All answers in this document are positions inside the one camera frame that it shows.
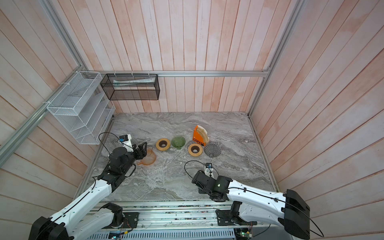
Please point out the perforated cable duct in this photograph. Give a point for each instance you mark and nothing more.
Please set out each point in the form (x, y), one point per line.
(186, 234)

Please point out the aluminium rail base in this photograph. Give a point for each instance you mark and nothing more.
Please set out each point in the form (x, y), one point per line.
(180, 215)

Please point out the orange glass pitcher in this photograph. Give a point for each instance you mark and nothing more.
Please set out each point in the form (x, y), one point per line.
(149, 159)

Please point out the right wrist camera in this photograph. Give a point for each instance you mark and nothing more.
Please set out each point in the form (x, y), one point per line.
(209, 169)

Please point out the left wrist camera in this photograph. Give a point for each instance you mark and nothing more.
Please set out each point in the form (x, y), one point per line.
(125, 140)

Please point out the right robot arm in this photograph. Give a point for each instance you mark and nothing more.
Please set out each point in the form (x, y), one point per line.
(251, 205)

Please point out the black wire mesh basket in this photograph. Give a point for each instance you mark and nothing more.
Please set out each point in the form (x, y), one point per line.
(148, 93)

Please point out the green glass dripper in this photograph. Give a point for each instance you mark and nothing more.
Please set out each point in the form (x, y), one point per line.
(178, 142)

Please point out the brown paper filter stack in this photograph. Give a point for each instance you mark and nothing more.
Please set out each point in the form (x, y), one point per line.
(204, 134)

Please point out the wooden ring dripper stand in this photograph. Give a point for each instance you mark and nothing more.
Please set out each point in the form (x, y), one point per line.
(163, 144)

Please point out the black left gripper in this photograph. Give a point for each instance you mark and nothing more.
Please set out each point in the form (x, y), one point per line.
(143, 152)

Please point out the paper in black basket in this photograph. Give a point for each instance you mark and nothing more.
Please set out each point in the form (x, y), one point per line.
(134, 82)

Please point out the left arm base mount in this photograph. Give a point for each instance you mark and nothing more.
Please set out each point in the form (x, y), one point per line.
(127, 220)

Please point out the clear glass dripper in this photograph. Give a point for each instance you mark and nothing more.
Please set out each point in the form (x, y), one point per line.
(212, 150)

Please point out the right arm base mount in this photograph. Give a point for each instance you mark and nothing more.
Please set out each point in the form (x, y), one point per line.
(231, 217)

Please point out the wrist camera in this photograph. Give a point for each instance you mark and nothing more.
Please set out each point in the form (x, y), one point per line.
(209, 169)
(125, 140)

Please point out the white wire mesh shelf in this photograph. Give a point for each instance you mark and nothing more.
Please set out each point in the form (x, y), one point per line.
(82, 111)

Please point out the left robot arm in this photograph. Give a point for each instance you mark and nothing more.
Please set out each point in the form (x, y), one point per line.
(70, 224)

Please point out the orange coffee filter box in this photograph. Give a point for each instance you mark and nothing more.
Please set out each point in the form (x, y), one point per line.
(197, 138)

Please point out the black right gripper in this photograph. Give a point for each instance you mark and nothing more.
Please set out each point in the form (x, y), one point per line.
(200, 190)

